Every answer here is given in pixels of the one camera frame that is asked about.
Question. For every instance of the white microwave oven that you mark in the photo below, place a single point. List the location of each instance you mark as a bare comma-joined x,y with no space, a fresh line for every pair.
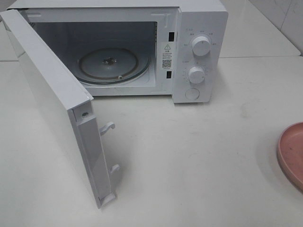
162,29

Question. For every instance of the white dial knob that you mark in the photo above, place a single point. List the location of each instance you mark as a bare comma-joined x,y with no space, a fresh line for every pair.
201,45
196,75

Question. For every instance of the glass microwave turntable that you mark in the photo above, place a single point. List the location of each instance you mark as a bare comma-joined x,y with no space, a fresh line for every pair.
108,66

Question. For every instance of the round white door button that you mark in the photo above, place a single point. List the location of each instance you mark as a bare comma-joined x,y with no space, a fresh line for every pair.
192,94

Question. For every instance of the pink round plate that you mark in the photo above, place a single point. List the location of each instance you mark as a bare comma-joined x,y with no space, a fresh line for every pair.
290,154

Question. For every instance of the white microwave door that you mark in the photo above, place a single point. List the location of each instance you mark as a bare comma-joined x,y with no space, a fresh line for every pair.
65,105

